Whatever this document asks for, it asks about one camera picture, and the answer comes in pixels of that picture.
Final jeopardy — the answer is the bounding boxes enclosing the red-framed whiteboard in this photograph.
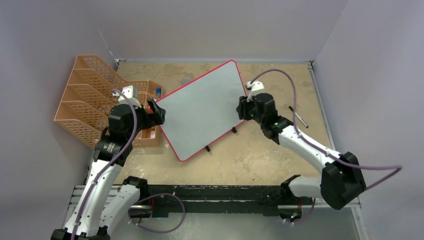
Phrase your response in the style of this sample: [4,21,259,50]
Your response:
[157,60,247,162]

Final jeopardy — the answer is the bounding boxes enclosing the white marker pen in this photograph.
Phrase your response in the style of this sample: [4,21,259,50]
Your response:
[288,105,309,128]

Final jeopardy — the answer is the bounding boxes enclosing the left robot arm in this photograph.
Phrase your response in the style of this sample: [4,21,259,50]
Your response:
[50,98,166,240]

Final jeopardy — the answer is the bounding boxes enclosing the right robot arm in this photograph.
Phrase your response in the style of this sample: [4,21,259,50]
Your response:
[236,93,367,210]

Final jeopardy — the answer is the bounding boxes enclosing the blue capped glue stick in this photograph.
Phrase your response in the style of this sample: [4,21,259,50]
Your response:
[155,88,162,98]

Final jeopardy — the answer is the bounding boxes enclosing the orange plastic file organizer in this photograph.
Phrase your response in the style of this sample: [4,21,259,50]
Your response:
[54,54,164,149]

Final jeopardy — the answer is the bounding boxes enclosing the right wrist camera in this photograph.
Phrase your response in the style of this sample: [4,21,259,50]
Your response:
[245,81,265,102]

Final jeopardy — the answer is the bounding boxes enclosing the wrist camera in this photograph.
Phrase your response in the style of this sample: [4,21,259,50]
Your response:
[245,81,265,102]
[112,85,142,108]

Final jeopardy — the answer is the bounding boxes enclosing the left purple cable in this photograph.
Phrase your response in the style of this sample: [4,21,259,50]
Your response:
[70,88,138,240]

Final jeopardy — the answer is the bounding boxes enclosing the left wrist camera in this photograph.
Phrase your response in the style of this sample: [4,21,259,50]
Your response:
[112,85,142,108]

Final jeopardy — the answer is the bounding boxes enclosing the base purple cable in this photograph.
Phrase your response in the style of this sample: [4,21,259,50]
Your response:
[128,193,186,235]

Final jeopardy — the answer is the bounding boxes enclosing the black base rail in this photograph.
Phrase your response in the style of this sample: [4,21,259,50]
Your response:
[67,184,362,220]

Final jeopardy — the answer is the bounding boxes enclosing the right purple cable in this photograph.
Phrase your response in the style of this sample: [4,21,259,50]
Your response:
[249,68,403,193]

